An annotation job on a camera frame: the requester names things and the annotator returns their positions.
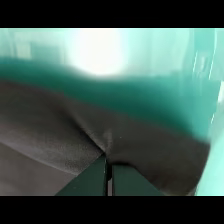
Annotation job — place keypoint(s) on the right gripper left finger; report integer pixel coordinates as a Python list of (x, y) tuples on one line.
[(90, 181)]

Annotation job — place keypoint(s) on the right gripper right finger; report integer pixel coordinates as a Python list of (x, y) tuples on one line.
[(130, 183)]

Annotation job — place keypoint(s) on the dark grey garment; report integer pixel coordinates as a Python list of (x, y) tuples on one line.
[(50, 133)]

